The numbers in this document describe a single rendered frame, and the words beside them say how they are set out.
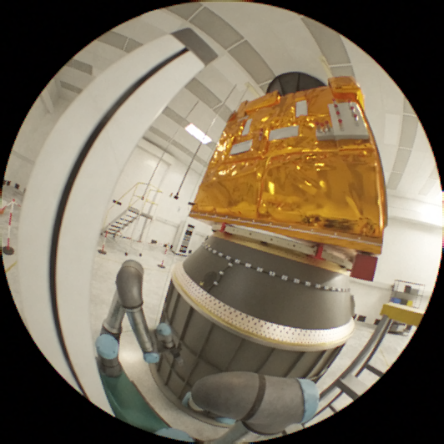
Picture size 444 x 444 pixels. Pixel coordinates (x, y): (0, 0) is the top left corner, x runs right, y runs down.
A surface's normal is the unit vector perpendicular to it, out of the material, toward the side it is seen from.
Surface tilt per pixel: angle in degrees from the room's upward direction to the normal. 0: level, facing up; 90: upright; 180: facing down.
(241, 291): 62
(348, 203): 91
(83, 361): 90
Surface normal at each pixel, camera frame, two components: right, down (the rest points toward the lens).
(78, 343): 0.76, 0.17
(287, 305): -0.07, -0.62
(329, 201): -0.68, -0.31
